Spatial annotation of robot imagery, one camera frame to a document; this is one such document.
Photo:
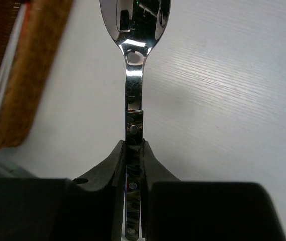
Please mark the dark handled spoon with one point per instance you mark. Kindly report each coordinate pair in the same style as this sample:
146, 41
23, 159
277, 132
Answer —
136, 27

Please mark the brown wicker cutlery tray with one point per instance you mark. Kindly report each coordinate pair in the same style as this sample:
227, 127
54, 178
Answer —
31, 65

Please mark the white chopstick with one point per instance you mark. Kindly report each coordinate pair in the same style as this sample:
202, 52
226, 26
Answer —
7, 60
4, 81

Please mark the orange chopstick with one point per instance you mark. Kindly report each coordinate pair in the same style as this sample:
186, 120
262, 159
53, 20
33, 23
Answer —
25, 20

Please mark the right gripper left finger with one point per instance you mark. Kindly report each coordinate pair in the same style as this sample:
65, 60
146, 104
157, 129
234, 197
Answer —
89, 207

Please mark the aluminium table rail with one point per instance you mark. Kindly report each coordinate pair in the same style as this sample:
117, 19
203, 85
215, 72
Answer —
12, 170

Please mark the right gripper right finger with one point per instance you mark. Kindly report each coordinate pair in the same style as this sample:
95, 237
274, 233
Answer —
200, 210

